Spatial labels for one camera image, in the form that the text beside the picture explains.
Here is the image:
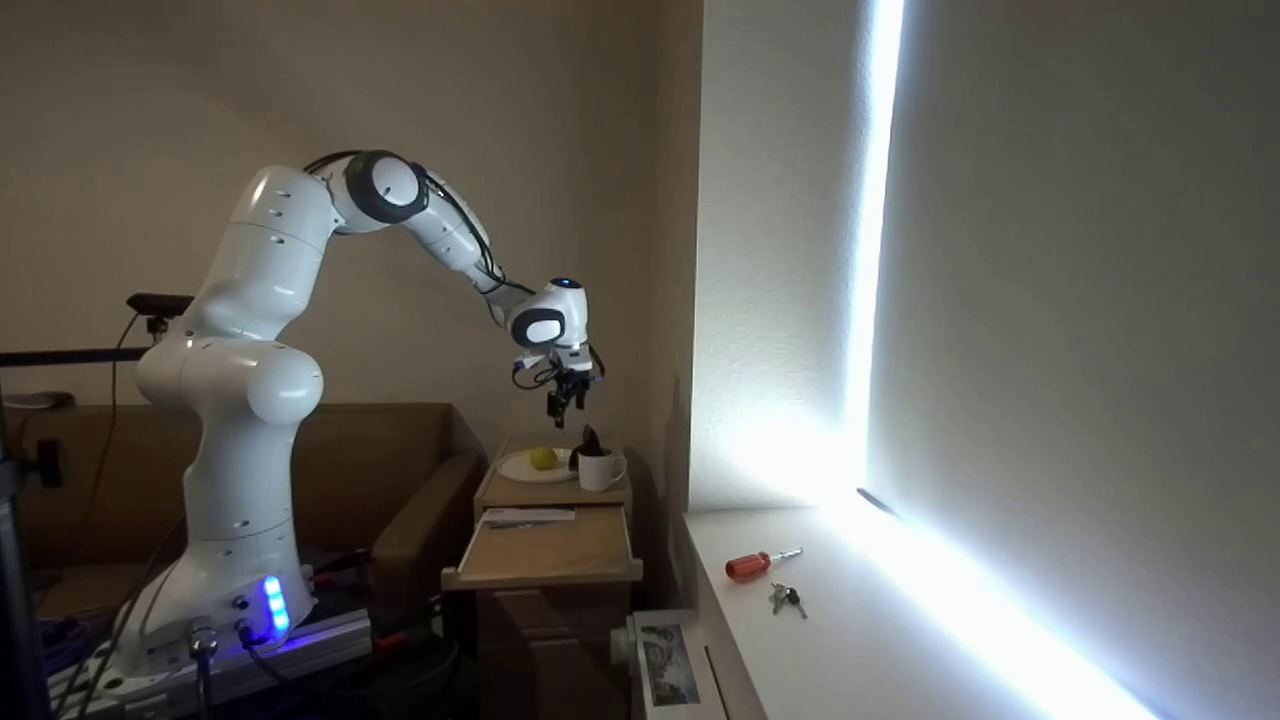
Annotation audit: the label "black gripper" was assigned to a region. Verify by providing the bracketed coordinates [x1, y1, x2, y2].
[534, 352, 600, 431]

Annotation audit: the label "white cup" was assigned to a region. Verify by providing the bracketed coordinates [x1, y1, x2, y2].
[571, 449, 627, 499]

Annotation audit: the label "light wooden drawer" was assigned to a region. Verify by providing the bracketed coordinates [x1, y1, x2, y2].
[437, 504, 649, 595]

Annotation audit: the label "white round plate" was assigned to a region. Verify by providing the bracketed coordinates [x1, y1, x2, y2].
[496, 443, 579, 488]

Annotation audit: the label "light wooden nightstand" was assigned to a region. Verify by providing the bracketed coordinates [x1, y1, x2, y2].
[468, 456, 640, 720]

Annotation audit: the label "white pamphlet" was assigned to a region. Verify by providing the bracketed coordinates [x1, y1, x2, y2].
[481, 504, 584, 533]

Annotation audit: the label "brown leather armchair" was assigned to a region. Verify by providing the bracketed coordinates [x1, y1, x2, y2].
[0, 400, 489, 631]

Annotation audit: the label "metal keys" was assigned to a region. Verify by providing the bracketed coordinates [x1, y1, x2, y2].
[764, 580, 810, 626]

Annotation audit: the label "black robot table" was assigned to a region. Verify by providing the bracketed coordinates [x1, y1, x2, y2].
[30, 586, 450, 720]

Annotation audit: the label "grey roller blind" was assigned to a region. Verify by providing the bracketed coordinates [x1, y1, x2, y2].
[867, 0, 1280, 720]

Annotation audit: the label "red handled screwdriver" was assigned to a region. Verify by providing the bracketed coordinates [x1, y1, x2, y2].
[723, 541, 807, 587]

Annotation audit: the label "orange handled clamp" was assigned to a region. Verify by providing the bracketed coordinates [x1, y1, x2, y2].
[373, 620, 448, 663]

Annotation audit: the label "black camera on stand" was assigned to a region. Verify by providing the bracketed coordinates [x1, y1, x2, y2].
[0, 289, 196, 377]

